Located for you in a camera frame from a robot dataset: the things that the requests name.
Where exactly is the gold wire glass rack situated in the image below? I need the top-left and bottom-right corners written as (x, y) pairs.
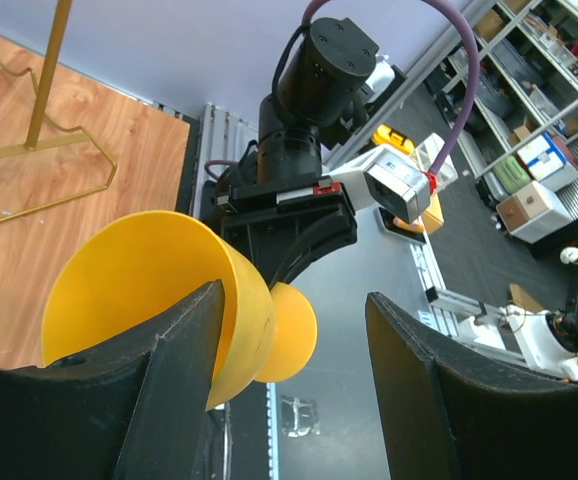
top-left (0, 0), bottom-right (118, 224)

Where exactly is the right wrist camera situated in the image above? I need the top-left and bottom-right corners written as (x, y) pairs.
top-left (328, 145), bottom-right (431, 223)

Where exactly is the yellow wine glass orange base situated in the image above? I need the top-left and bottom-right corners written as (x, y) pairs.
top-left (41, 210), bottom-right (318, 383)

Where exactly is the white storage shelving unit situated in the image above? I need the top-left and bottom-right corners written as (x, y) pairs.
top-left (438, 0), bottom-right (578, 246)

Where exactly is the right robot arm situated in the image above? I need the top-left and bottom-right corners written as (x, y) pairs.
top-left (201, 17), bottom-right (379, 287)

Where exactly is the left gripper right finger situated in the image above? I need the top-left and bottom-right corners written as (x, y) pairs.
top-left (365, 292), bottom-right (578, 479)

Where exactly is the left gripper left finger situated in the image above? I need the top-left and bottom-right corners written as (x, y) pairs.
top-left (0, 281), bottom-right (224, 479)

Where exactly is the yellow black tool case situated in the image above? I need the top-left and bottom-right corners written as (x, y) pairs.
top-left (371, 124), bottom-right (415, 156)

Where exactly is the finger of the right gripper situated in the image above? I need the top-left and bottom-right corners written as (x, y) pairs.
top-left (268, 209), bottom-right (357, 288)

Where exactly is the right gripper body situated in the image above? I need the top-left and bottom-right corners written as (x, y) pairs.
top-left (213, 175), bottom-right (355, 280)

